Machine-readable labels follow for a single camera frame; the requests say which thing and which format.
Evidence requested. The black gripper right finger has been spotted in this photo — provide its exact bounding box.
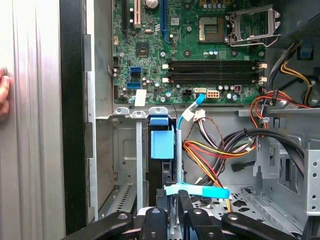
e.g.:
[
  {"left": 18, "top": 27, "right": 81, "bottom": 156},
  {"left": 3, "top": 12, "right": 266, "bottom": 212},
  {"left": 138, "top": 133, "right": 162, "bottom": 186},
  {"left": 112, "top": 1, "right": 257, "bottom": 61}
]
[{"left": 177, "top": 189, "right": 298, "bottom": 240}]

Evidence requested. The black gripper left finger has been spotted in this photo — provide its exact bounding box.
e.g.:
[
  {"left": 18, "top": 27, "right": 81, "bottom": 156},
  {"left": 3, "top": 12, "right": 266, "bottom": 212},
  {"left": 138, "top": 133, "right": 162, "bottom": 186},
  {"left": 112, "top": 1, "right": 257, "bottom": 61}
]
[{"left": 61, "top": 188, "right": 169, "bottom": 240}]

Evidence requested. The blue SATA wire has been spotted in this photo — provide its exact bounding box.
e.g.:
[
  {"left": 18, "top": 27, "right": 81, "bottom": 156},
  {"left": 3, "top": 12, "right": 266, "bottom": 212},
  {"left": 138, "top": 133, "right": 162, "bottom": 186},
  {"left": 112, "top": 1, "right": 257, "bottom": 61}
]
[{"left": 163, "top": 92, "right": 230, "bottom": 201}]

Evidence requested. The red yellow power wire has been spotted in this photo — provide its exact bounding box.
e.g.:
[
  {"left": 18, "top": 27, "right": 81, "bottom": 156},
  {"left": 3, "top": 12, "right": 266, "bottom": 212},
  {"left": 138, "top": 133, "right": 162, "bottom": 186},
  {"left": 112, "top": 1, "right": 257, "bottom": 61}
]
[{"left": 182, "top": 89, "right": 320, "bottom": 213}]

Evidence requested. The hard disk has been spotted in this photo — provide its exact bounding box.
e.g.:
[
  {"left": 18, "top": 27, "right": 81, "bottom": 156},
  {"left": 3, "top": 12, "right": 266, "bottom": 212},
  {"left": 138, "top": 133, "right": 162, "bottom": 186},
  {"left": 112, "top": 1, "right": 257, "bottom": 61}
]
[{"left": 147, "top": 116, "right": 176, "bottom": 208}]

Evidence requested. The metal disk bay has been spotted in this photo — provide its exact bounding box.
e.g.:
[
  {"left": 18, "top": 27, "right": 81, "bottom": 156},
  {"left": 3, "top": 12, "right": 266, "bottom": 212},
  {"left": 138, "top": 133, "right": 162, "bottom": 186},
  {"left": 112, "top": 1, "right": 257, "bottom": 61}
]
[{"left": 111, "top": 106, "right": 185, "bottom": 218}]

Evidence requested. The person's hand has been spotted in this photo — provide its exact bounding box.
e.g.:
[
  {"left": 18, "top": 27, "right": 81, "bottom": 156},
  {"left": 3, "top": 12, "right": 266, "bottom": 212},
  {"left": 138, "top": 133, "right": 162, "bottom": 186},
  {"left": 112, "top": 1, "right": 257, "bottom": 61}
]
[{"left": 0, "top": 67, "right": 11, "bottom": 118}]

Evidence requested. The grey metal drive cage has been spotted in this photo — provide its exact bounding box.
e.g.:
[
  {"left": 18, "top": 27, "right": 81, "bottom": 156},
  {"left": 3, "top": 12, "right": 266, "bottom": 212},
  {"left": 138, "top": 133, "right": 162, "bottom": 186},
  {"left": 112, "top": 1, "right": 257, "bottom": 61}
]
[{"left": 252, "top": 109, "right": 320, "bottom": 217}]

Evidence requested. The white paper tag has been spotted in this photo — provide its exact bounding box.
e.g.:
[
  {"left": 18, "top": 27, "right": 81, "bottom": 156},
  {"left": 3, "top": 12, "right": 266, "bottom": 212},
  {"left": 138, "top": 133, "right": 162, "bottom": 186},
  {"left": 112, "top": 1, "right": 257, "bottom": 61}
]
[{"left": 134, "top": 89, "right": 148, "bottom": 107}]

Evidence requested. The open black PC case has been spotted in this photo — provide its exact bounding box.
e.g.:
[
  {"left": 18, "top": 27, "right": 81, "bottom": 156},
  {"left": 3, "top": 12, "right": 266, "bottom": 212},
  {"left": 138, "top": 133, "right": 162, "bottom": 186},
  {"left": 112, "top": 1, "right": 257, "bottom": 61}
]
[{"left": 59, "top": 0, "right": 320, "bottom": 240}]

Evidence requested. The black RAM slot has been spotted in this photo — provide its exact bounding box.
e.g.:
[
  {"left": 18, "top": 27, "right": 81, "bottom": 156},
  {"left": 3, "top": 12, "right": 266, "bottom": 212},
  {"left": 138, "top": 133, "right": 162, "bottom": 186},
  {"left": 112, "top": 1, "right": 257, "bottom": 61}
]
[
  {"left": 167, "top": 59, "right": 267, "bottom": 67},
  {"left": 167, "top": 65, "right": 267, "bottom": 73},
  {"left": 167, "top": 77, "right": 267, "bottom": 85},
  {"left": 167, "top": 72, "right": 267, "bottom": 80}
]

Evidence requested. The green motherboard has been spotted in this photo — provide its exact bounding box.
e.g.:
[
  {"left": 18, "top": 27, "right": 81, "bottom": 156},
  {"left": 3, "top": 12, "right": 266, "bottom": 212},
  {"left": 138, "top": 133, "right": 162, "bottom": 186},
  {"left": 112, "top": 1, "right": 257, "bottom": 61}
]
[{"left": 112, "top": 0, "right": 267, "bottom": 105}]

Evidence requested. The black square chip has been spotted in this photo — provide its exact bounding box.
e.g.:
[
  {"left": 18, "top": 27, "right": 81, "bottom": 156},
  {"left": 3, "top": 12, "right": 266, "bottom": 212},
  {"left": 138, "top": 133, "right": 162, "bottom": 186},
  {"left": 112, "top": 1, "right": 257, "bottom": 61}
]
[{"left": 136, "top": 41, "right": 150, "bottom": 58}]

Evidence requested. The CPU socket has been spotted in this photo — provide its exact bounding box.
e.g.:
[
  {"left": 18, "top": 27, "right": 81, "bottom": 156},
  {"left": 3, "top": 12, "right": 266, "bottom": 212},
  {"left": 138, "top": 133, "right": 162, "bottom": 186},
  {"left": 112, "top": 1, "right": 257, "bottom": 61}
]
[{"left": 198, "top": 16, "right": 225, "bottom": 43}]

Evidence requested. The blue expansion slot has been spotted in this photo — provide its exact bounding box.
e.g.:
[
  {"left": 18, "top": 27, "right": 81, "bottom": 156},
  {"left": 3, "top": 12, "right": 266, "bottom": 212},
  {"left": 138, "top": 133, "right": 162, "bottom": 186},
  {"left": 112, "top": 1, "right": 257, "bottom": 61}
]
[{"left": 159, "top": 0, "right": 168, "bottom": 45}]

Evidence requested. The black expansion slot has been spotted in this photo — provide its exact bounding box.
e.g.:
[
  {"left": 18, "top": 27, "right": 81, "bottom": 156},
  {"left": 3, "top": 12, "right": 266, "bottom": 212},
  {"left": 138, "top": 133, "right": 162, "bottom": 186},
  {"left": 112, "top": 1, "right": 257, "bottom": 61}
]
[{"left": 122, "top": 0, "right": 130, "bottom": 38}]

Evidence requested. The beige expansion slot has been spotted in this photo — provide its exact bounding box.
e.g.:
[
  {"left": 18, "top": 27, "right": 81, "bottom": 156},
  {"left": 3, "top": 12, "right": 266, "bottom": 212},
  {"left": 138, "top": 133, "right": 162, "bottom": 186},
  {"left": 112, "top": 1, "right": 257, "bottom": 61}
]
[{"left": 133, "top": 0, "right": 142, "bottom": 29}]

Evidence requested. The metal socket cover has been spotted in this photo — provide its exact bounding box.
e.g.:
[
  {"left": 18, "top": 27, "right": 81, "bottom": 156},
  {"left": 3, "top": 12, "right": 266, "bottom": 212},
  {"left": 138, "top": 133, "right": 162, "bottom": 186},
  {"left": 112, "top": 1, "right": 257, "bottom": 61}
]
[{"left": 224, "top": 3, "right": 282, "bottom": 48}]

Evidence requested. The grey power supply unit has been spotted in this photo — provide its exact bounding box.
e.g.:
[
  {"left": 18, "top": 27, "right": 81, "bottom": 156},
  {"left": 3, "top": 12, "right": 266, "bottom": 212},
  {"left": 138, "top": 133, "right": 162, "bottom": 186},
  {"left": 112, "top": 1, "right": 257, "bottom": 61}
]
[{"left": 266, "top": 0, "right": 320, "bottom": 47}]

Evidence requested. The black loose plug cable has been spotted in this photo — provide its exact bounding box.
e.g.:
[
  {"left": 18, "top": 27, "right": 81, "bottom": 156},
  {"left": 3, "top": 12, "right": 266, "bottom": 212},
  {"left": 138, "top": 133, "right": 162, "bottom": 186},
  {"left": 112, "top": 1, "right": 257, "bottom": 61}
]
[{"left": 231, "top": 161, "right": 256, "bottom": 173}]

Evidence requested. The thin wire white plug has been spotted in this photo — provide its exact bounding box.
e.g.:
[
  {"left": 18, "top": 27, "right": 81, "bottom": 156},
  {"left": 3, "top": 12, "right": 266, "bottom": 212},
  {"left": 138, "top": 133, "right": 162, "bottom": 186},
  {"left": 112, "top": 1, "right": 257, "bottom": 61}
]
[{"left": 183, "top": 109, "right": 226, "bottom": 156}]

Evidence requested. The thick black cable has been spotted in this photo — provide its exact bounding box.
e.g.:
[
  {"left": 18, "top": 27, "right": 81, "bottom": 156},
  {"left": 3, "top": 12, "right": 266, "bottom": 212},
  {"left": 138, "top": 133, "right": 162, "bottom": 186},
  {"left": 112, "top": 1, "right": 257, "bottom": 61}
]
[{"left": 219, "top": 127, "right": 306, "bottom": 176}]

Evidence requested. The yellow black power wire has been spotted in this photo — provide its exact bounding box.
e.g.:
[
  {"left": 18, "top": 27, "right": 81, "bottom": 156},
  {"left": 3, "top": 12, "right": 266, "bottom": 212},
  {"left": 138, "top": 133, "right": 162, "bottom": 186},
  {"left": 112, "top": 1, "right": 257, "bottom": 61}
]
[{"left": 268, "top": 41, "right": 316, "bottom": 107}]

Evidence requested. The wire locking lever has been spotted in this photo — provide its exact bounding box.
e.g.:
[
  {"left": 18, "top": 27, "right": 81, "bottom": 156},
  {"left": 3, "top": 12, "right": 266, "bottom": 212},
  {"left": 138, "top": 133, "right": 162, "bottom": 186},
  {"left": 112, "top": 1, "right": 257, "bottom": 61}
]
[{"left": 229, "top": 33, "right": 282, "bottom": 48}]

